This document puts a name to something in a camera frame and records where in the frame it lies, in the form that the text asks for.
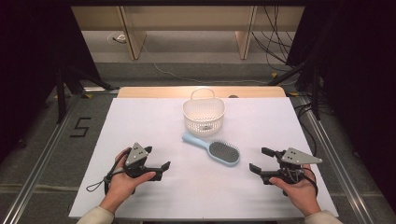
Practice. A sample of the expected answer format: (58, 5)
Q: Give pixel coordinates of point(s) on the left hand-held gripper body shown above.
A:
(137, 155)

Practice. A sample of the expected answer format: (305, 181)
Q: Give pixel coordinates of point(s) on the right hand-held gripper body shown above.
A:
(299, 157)

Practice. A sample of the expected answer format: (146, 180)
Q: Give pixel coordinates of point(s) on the light blue hairbrush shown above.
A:
(224, 152)

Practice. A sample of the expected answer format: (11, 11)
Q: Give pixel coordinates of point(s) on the white plastic basket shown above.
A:
(204, 124)

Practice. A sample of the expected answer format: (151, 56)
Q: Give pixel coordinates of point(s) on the person's left hand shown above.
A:
(121, 186)

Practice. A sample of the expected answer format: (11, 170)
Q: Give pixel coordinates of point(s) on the person's right hand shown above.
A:
(302, 194)

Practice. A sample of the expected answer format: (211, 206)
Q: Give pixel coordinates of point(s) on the black metal stand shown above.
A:
(60, 93)
(316, 93)

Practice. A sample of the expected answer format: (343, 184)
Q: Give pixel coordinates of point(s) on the dark round table grommet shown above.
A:
(233, 96)

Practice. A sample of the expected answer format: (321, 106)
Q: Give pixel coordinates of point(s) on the black curtain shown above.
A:
(34, 62)
(358, 77)

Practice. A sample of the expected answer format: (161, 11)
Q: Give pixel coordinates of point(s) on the round floor socket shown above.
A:
(118, 38)

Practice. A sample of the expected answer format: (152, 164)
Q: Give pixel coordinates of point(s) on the beige wooden desk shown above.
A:
(186, 17)

